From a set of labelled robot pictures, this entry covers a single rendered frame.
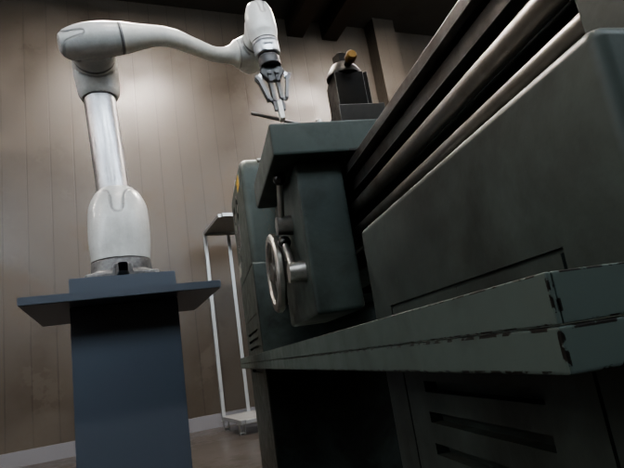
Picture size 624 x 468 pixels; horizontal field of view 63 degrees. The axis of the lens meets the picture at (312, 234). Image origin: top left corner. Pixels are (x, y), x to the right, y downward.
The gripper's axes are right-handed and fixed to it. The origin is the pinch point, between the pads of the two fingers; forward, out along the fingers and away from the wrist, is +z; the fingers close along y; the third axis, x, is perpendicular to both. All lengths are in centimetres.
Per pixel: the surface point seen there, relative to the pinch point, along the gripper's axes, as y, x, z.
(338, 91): -1, -59, 27
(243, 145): 40, 362, -146
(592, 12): -10, -129, 60
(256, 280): -17, 15, 53
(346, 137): -8, -76, 45
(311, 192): -16, -73, 52
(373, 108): 4, -64, 34
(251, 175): -11.9, 15.4, 15.5
